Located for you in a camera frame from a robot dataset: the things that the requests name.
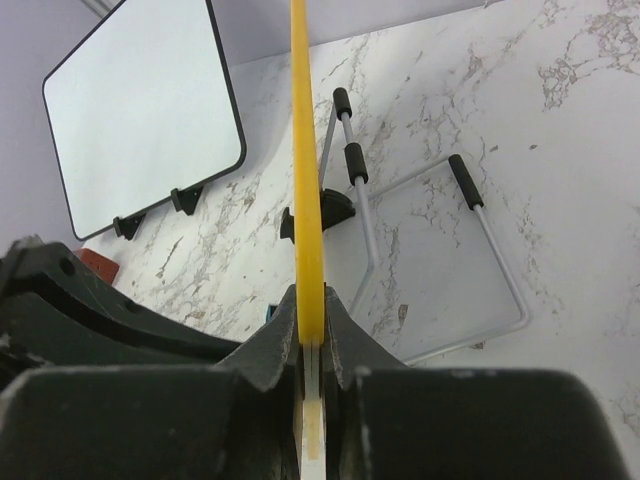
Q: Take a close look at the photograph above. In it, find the large black-framed whiteboard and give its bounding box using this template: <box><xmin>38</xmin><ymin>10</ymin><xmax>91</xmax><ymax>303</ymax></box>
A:
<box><xmin>42</xmin><ymin>0</ymin><xmax>247</xmax><ymax>241</ymax></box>

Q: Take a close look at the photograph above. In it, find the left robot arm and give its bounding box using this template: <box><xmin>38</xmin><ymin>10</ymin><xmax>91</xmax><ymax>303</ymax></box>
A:
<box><xmin>1</xmin><ymin>243</ymin><xmax>239</xmax><ymax>367</ymax></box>

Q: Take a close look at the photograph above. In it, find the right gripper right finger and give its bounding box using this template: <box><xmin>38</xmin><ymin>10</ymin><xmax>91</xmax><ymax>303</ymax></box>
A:
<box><xmin>323</xmin><ymin>289</ymin><xmax>629</xmax><ymax>479</ymax></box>

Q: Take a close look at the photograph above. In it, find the brown red cube block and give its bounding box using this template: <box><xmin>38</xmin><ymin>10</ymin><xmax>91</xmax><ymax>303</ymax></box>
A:
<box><xmin>75</xmin><ymin>248</ymin><xmax>120</xmax><ymax>285</ymax></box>

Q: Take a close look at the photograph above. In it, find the blue black whiteboard eraser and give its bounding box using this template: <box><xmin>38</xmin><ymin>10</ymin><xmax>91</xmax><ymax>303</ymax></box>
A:
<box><xmin>265</xmin><ymin>304</ymin><xmax>277</xmax><ymax>323</ymax></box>

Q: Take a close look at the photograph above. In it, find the grey wire easel stand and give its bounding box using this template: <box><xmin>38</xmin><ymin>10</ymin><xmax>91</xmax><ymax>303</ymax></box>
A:
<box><xmin>314</xmin><ymin>87</ymin><xmax>530</xmax><ymax>366</ymax></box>

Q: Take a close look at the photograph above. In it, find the large whiteboard black stand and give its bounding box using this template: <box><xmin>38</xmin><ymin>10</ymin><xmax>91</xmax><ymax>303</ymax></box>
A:
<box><xmin>111</xmin><ymin>183</ymin><xmax>209</xmax><ymax>241</ymax></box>

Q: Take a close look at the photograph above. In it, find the small yellow-framed whiteboard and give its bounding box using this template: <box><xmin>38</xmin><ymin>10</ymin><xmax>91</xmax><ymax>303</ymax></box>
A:
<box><xmin>290</xmin><ymin>0</ymin><xmax>327</xmax><ymax>479</ymax></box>

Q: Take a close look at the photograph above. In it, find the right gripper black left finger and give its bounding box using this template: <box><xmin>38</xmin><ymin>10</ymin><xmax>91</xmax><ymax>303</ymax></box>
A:
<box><xmin>1</xmin><ymin>289</ymin><xmax>300</xmax><ymax>479</ymax></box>

